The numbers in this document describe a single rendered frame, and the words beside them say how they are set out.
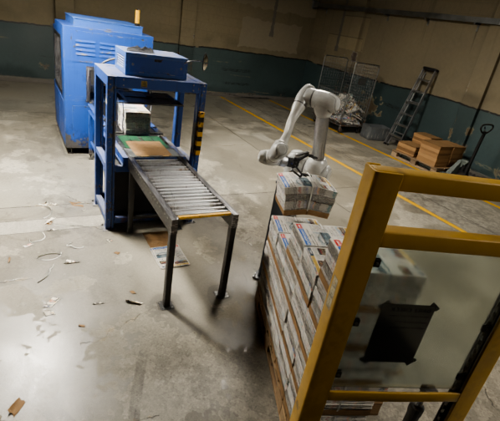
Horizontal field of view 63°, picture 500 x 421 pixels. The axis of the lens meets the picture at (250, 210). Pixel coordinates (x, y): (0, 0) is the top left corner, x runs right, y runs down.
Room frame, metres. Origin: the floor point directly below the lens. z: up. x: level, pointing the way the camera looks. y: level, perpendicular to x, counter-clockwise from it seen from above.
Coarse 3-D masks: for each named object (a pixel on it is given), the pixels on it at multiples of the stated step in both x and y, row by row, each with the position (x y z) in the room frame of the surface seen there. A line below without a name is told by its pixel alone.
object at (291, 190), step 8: (280, 176) 2.87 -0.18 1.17; (288, 176) 2.88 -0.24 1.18; (296, 176) 2.89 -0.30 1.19; (280, 184) 2.81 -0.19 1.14; (288, 184) 2.74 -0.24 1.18; (296, 184) 2.74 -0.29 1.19; (304, 184) 2.75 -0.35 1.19; (280, 192) 2.82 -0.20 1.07; (288, 192) 2.68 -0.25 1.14; (296, 192) 2.70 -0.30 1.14; (304, 192) 2.71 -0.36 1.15; (280, 200) 2.81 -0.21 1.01; (288, 200) 2.69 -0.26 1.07; (296, 200) 2.70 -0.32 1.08; (304, 200) 2.72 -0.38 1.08; (288, 208) 2.69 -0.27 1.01; (296, 208) 2.71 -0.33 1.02
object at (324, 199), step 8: (312, 176) 2.96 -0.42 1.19; (320, 176) 3.02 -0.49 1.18; (320, 184) 2.83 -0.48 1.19; (328, 184) 2.88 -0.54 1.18; (320, 192) 2.74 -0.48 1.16; (328, 192) 2.75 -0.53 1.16; (336, 192) 2.76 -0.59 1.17; (320, 200) 2.74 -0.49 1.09; (328, 200) 2.76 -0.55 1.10; (312, 208) 2.73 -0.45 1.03; (320, 208) 2.75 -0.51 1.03; (328, 208) 2.76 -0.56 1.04
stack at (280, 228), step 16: (272, 224) 2.86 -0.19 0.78; (288, 224) 2.81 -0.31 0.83; (272, 240) 2.78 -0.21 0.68; (288, 240) 2.55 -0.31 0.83; (272, 256) 2.68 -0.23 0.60; (272, 272) 2.57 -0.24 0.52; (288, 272) 2.25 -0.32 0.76; (272, 288) 2.51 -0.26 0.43; (288, 288) 2.17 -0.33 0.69; (256, 304) 2.84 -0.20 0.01; (272, 304) 2.42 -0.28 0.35; (304, 304) 1.87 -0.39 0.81; (272, 320) 2.33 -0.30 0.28; (288, 320) 2.03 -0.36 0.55; (304, 320) 1.82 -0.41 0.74; (272, 336) 2.27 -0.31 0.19; (288, 336) 1.96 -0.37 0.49; (272, 352) 2.20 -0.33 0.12; (288, 352) 1.90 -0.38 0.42; (272, 368) 2.14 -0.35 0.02; (288, 368) 1.83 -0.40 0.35
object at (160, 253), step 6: (162, 246) 3.48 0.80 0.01; (156, 252) 3.36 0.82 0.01; (162, 252) 3.37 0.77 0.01; (180, 252) 3.43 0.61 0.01; (156, 258) 3.26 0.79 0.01; (162, 258) 3.27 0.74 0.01; (180, 258) 3.32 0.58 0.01; (186, 258) 3.34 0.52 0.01; (162, 264) 3.18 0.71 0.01; (174, 264) 3.21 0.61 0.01; (180, 264) 3.23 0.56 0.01; (186, 264) 3.25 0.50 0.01
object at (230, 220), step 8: (184, 160) 3.90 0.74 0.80; (192, 168) 3.73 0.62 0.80; (200, 176) 3.54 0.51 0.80; (208, 184) 3.40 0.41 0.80; (216, 192) 3.24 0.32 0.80; (224, 200) 3.09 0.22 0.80; (232, 208) 2.98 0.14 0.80; (224, 216) 2.98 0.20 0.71; (232, 216) 2.87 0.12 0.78; (232, 224) 2.86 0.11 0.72
